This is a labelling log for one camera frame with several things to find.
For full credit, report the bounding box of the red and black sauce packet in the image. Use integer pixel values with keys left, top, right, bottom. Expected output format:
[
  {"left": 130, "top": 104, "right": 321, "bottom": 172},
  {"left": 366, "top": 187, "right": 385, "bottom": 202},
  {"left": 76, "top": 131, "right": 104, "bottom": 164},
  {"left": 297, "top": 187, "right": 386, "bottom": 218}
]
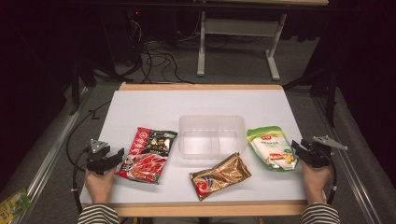
[{"left": 115, "top": 126, "right": 178, "bottom": 185}]

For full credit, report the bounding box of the thin black floor cable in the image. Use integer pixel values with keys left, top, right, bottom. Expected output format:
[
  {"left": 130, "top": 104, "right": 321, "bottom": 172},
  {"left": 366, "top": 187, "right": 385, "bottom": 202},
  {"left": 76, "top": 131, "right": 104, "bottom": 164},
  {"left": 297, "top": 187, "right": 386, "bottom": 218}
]
[{"left": 65, "top": 101, "right": 111, "bottom": 174}]

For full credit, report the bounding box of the clear plastic container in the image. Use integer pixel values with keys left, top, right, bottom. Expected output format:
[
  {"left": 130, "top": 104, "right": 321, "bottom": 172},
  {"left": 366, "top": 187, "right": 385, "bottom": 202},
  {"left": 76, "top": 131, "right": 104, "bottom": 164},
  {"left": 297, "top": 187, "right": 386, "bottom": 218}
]
[{"left": 177, "top": 114, "right": 248, "bottom": 161}]

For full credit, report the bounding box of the gold foil packet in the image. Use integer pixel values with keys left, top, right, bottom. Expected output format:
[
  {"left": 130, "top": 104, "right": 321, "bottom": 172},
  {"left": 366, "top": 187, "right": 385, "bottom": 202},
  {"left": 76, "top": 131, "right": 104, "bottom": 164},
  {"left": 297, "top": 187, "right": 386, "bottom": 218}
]
[{"left": 189, "top": 151, "right": 252, "bottom": 202}]

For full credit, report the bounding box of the person's left hand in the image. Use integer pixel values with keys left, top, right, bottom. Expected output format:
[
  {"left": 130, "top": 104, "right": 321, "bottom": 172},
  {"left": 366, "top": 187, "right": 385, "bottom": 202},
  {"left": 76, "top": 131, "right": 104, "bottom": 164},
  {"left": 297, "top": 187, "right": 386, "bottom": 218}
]
[{"left": 84, "top": 167, "right": 117, "bottom": 204}]

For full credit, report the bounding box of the left hand-held gripper cable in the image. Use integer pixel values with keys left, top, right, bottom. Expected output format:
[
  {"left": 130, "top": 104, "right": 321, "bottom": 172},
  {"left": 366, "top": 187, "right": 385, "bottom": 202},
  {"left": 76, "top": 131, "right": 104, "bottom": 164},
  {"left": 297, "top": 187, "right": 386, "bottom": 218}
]
[{"left": 72, "top": 146, "right": 94, "bottom": 214}]

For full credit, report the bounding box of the white metal desk frame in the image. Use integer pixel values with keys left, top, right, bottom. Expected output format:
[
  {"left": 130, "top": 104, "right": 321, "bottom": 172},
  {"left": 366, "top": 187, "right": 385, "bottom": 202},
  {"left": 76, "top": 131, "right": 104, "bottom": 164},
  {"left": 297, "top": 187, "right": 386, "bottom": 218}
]
[{"left": 196, "top": 0, "right": 330, "bottom": 82}]

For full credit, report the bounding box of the white table mat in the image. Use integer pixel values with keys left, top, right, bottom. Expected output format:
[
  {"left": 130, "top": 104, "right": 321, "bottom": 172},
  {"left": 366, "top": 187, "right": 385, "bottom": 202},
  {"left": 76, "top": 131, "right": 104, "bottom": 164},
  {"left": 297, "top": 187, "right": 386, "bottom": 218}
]
[{"left": 78, "top": 90, "right": 327, "bottom": 204}]

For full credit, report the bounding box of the person's right hand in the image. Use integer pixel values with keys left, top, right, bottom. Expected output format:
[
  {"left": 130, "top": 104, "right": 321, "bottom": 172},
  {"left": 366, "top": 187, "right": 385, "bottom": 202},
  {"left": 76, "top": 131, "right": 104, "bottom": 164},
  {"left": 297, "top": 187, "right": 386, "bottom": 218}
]
[{"left": 301, "top": 161, "right": 332, "bottom": 204}]

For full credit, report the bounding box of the green and white packet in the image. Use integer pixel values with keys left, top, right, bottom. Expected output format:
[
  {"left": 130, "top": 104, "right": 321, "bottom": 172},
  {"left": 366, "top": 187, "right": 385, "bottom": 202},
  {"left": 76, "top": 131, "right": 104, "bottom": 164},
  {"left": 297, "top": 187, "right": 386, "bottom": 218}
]
[{"left": 246, "top": 125, "right": 300, "bottom": 172}]

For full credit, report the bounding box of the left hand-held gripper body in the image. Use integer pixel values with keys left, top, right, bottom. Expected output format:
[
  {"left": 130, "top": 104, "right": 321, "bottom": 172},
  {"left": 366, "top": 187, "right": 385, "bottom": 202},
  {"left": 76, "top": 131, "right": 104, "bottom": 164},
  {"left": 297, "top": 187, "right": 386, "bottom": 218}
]
[{"left": 86, "top": 138, "right": 117, "bottom": 175}]

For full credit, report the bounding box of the hand-held gripper cable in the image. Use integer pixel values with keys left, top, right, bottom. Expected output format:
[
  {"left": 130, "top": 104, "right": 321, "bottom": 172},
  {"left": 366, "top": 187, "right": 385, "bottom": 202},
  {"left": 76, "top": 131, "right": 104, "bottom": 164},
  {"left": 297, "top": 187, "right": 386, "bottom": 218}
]
[
  {"left": 323, "top": 148, "right": 339, "bottom": 206},
  {"left": 72, "top": 146, "right": 94, "bottom": 214}
]

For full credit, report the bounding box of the tangle of black floor cables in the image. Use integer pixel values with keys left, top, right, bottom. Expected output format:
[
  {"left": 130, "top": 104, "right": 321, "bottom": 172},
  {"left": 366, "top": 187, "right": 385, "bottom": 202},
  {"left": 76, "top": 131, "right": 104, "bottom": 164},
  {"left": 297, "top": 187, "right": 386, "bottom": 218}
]
[{"left": 125, "top": 18, "right": 194, "bottom": 85}]

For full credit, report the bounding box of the green and yellow packet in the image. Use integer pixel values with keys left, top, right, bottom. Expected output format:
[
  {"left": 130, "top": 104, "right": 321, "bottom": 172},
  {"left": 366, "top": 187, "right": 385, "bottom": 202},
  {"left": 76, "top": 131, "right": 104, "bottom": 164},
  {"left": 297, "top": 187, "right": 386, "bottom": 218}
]
[{"left": 0, "top": 188, "right": 33, "bottom": 224}]

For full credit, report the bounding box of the wooden table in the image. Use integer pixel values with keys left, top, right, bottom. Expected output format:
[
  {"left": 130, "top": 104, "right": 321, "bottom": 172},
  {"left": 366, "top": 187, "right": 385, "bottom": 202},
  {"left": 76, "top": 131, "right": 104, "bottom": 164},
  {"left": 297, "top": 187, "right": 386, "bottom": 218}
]
[{"left": 78, "top": 82, "right": 328, "bottom": 218}]

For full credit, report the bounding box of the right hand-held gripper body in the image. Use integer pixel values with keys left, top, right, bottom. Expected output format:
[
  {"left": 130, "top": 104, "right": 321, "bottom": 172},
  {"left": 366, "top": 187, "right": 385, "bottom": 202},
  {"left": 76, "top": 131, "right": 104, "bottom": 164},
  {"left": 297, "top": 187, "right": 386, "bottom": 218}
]
[{"left": 306, "top": 134, "right": 348, "bottom": 169}]

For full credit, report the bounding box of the black metal stand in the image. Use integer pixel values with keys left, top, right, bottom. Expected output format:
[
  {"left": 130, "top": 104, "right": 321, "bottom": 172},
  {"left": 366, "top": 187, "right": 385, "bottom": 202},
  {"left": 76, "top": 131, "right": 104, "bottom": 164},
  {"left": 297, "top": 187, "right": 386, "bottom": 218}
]
[
  {"left": 283, "top": 66, "right": 339, "bottom": 129},
  {"left": 69, "top": 59, "right": 97, "bottom": 116}
]

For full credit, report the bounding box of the aluminium floor rail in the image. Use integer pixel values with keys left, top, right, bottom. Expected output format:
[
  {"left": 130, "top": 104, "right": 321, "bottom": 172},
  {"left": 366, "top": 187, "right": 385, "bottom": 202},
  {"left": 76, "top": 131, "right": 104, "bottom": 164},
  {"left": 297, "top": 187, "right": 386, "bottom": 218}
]
[
  {"left": 8, "top": 87, "right": 90, "bottom": 224},
  {"left": 311, "top": 96, "right": 384, "bottom": 224}
]

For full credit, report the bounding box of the right hand-held gripper cable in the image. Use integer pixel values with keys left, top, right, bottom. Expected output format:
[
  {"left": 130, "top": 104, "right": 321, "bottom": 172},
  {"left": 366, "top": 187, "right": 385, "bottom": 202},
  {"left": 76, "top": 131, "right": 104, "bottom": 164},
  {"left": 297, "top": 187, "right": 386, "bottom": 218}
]
[{"left": 323, "top": 148, "right": 339, "bottom": 206}]

